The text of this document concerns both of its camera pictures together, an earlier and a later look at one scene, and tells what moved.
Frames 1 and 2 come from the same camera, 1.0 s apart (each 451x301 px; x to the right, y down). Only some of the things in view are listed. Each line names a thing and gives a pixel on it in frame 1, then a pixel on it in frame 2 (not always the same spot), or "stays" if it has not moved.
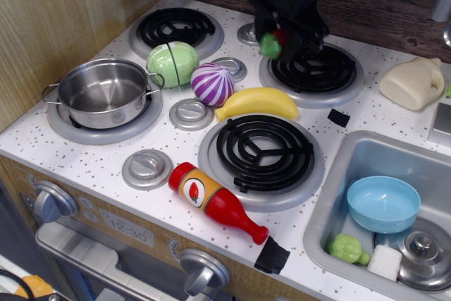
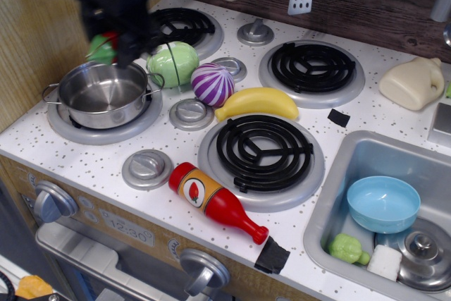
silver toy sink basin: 366,154 stays
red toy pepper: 271,43 -> 104,48
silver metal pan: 103,93 stays
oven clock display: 128,228 stays
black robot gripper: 297,11 -> 120,3
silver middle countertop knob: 192,115 stays
